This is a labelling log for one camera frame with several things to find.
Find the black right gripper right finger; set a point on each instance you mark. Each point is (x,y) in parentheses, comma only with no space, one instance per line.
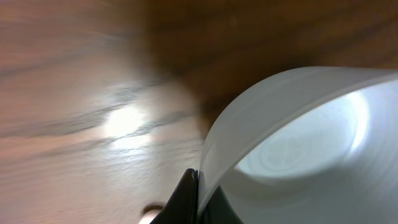
(219,211)

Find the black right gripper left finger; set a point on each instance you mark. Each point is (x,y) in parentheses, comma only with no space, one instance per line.
(183,203)

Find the grey plastic bowl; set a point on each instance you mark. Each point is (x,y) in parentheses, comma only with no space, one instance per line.
(308,145)

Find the white plastic fork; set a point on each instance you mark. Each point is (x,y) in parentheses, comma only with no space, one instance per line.
(149,212)

